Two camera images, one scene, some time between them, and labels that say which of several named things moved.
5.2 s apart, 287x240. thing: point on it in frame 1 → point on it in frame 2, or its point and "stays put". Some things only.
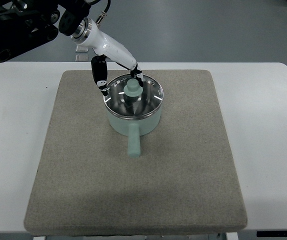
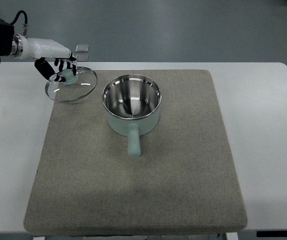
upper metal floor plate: (81, 48) stays put
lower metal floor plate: (82, 57) stays put
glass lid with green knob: (126, 99) → (79, 82)
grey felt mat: (183, 181) stays put
